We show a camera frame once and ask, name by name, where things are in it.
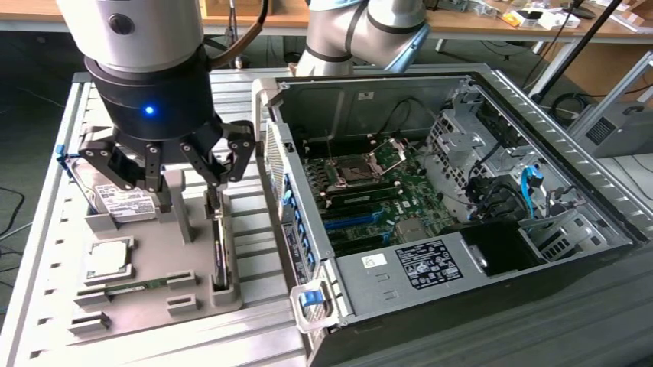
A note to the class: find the black installed RAM stick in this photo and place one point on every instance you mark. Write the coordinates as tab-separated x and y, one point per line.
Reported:
364	195

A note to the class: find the black expansion slot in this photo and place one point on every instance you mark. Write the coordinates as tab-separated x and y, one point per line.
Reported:
356	241

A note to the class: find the silver metal drive bracket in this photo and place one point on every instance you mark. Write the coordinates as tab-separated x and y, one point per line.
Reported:
561	237

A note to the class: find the green motherboard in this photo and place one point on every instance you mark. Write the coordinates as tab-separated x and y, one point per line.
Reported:
412	191

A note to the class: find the black white desk gadget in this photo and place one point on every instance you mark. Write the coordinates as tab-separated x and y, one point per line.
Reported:
525	17

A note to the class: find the black monitor stand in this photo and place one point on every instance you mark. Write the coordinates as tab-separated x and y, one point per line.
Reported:
581	11

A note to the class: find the black tripod pole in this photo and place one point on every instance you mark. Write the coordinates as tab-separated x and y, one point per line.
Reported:
571	53

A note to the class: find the thin metal locking lever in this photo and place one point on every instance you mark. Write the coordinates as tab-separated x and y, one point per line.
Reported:
330	147

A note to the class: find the perforated metal disk bay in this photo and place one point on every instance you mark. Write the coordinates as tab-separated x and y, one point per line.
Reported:
459	114

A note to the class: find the brown cardboard box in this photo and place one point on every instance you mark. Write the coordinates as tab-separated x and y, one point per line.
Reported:
244	5

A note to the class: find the wooden desk with side panel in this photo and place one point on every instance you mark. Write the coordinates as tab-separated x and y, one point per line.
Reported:
606	65

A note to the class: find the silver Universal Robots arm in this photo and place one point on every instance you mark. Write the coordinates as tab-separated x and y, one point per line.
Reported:
152	34

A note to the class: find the blue disk caddy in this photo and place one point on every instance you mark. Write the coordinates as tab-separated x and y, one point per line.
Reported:
59	150

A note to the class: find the blue case latch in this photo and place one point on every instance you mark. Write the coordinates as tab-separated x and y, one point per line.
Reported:
310	299

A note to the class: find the grey parts rack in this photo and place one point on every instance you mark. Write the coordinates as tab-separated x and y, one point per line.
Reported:
152	252

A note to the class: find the grey power supply unit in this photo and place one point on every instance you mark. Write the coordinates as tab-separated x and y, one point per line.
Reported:
376	290

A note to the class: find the grey chipset heatsink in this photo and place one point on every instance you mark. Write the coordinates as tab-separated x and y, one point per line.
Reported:
415	229

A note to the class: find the silver hard disk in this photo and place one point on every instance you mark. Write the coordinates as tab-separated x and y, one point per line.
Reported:
127	206

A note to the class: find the open black PC case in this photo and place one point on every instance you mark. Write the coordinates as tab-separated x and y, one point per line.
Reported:
586	290

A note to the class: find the wooden desk with white legs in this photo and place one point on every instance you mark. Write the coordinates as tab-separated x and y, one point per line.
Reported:
30	11

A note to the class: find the green RAM stick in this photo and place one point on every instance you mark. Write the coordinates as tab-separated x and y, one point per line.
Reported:
137	286

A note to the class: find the metal socket cover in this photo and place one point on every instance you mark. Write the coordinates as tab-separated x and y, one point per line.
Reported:
390	154

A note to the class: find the silver CPU chip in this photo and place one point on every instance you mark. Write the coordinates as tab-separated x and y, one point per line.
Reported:
108	258

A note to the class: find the black graphics card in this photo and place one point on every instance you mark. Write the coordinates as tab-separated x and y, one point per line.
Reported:
220	248

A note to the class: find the small white box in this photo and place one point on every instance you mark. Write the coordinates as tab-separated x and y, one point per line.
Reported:
558	22

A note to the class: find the grey metal cabinet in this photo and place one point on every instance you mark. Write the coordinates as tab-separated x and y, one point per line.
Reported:
627	130

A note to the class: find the blue expansion slot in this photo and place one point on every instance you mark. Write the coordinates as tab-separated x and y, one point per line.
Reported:
351	221

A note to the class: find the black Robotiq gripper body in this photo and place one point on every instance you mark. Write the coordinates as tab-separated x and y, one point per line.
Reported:
152	111

